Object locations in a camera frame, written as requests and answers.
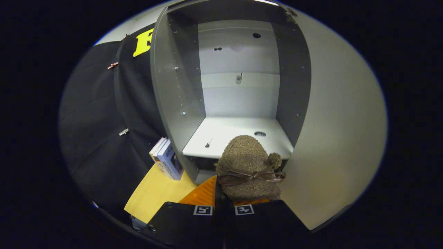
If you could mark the grey shoe cabinet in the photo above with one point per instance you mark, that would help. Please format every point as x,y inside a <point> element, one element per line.
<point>238,100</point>

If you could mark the red clip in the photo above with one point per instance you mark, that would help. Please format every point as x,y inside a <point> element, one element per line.
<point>112,65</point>

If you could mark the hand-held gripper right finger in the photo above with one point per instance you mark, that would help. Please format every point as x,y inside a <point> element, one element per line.
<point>263,224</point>

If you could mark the blue book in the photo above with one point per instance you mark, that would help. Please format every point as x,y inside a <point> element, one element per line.
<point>171,162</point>

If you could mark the white book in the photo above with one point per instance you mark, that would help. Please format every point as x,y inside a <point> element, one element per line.
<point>156,147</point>

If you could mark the white clip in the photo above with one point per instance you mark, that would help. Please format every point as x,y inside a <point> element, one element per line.
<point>123,131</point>

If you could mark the brown fuzzy shoe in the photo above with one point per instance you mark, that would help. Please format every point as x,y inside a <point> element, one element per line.
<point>245,159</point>

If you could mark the black backdrop cloth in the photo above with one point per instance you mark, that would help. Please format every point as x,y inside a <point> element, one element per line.
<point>97,138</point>

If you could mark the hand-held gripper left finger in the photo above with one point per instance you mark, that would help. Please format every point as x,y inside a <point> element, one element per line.
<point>183,224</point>

